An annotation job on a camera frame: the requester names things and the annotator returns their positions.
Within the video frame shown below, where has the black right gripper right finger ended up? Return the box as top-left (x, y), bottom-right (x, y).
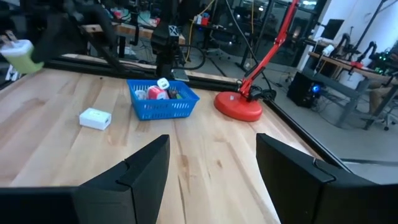
top-left (255, 133), bottom-right (383, 224)

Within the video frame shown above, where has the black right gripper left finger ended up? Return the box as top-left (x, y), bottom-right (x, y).
top-left (73, 134), bottom-right (171, 224)

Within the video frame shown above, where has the wooden desk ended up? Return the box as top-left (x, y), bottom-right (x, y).
top-left (307, 50), bottom-right (398, 87)

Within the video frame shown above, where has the large red dual-port charger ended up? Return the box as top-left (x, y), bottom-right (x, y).
top-left (146, 85), bottom-right (169, 101)

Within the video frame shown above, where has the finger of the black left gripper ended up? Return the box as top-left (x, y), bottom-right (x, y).
top-left (30, 12), bottom-right (85, 65)

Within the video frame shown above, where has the black monitor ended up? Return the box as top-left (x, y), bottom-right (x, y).
top-left (320, 18), bottom-right (345, 40)

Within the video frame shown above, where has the wooden workbench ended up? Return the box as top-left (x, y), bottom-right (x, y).
top-left (80, 22), bottom-right (187, 45)

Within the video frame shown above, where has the grey metal bench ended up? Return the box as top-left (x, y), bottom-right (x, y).
top-left (303, 67), bottom-right (398, 131)

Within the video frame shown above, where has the black lamp cable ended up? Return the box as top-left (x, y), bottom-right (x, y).
top-left (224, 0), bottom-right (278, 102)

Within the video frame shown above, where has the blue plastic basket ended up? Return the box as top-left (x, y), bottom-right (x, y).
top-left (126, 78), bottom-right (200, 121)

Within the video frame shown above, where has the white wall charger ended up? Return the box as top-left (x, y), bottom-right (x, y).
top-left (78, 107), bottom-right (113, 131)

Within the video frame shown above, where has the green white charger cube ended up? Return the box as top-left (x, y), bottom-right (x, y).
top-left (0, 30), bottom-right (45, 75)

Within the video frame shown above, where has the red desk lamp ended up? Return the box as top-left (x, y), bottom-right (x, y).
top-left (213, 0), bottom-right (301, 123)

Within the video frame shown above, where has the black computer tower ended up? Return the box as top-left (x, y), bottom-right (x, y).
top-left (286, 72), bottom-right (323, 110)

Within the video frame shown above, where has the blue white charger cube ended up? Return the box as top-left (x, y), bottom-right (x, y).
top-left (156, 77), bottom-right (170, 91)

